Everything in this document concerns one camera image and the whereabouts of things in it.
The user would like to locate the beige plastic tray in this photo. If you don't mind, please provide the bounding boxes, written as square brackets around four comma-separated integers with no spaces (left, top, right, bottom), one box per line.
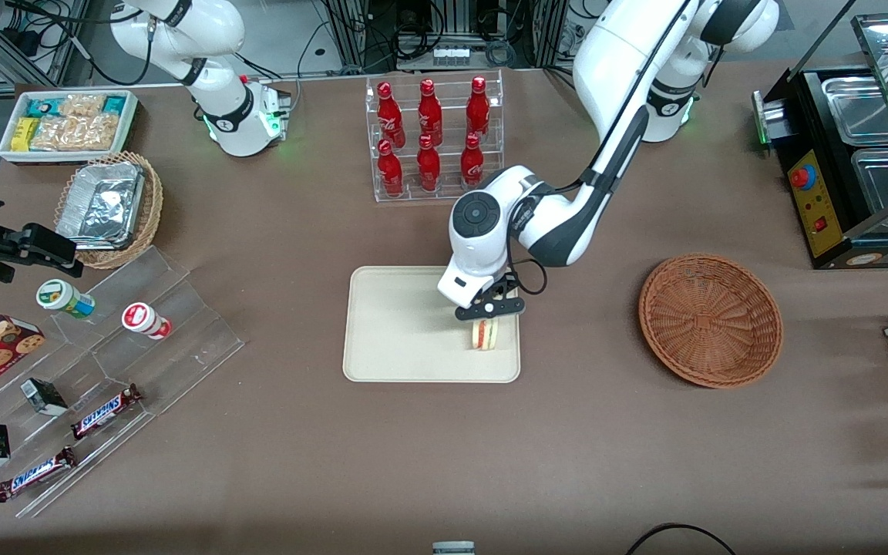
[342,266,521,384]

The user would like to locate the clear acrylic bottle rack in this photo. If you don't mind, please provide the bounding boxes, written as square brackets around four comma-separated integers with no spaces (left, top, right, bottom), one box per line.
[365,69,505,204]

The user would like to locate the green label yogurt cup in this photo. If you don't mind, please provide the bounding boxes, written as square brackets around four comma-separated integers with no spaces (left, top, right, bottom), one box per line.
[35,279,96,319]

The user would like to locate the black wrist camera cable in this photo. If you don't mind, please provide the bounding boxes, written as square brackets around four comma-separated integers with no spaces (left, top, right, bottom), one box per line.
[503,0,711,298]

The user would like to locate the red label yogurt cup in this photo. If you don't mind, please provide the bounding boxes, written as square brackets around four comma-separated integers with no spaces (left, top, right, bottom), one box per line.
[121,302,173,341]

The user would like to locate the small clear cracker bag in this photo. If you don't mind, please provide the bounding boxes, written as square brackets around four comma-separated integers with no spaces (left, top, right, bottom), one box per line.
[59,93,106,118]

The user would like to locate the light wicker basket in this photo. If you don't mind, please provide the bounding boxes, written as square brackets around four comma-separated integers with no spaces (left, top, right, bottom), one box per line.
[53,151,164,270]

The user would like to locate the white rectangular snack bin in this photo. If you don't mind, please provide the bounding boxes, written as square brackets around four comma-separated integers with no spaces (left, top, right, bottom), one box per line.
[0,89,140,165]

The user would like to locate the small steel warmer pan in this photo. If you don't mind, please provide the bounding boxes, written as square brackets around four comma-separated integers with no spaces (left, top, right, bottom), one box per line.
[822,75,888,146]

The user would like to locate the black looped table cable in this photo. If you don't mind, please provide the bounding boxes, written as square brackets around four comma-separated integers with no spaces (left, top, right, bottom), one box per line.
[627,523,738,555]

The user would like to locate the red cola bottle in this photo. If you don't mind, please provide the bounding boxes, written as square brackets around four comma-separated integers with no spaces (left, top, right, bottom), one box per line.
[377,82,406,149]
[460,133,486,188]
[416,135,442,193]
[377,139,405,198]
[466,76,491,141]
[418,79,444,147]

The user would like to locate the black food warmer cabinet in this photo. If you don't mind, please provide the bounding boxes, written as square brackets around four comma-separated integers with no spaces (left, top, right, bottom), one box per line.
[751,12,888,270]

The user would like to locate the triangular sandwich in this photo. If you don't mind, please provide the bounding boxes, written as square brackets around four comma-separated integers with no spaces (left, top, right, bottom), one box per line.
[471,317,500,352]

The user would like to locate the yellow snack package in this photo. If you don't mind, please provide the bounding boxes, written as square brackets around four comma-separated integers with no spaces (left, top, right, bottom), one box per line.
[11,117,41,152]

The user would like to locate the snickers chocolate bar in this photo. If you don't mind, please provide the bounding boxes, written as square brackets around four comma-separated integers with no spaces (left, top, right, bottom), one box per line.
[0,446,77,503]
[70,384,144,440]

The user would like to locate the stacked aluminium foil containers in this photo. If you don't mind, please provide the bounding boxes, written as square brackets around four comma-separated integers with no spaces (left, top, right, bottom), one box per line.
[56,161,146,250]

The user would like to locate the large clear cracker bag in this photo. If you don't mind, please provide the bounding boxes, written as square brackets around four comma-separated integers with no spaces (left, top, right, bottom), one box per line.
[31,114,119,152]

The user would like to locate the large brown wicker basket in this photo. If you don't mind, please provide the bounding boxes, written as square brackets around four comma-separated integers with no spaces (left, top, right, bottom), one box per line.
[638,254,784,389]

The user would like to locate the clear acrylic tiered stand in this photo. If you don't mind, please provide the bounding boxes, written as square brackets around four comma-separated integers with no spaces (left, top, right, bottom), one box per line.
[0,245,246,519]

